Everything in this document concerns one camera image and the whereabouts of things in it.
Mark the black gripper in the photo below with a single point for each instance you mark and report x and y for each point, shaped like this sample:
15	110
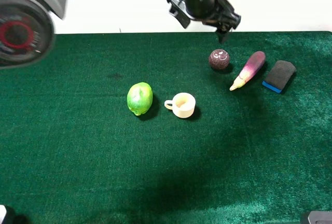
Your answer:
216	13

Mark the dark purple round fruit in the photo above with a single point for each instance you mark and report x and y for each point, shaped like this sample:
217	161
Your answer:
219	59

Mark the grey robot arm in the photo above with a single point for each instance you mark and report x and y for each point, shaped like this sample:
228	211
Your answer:
27	31

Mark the purple white eggplant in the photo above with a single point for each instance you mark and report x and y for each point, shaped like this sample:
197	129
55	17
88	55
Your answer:
253	65

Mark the black blue board eraser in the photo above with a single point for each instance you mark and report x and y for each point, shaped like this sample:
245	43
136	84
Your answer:
279	75

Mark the cream small cup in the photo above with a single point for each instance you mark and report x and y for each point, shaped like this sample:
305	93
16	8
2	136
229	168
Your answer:
182	105

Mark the green lime fruit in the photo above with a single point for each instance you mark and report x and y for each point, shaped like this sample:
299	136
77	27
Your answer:
140	98

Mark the green velvet table cloth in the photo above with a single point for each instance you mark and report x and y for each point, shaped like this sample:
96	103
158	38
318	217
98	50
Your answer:
73	152

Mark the grey device bottom right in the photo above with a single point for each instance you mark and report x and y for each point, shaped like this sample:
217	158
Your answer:
317	217

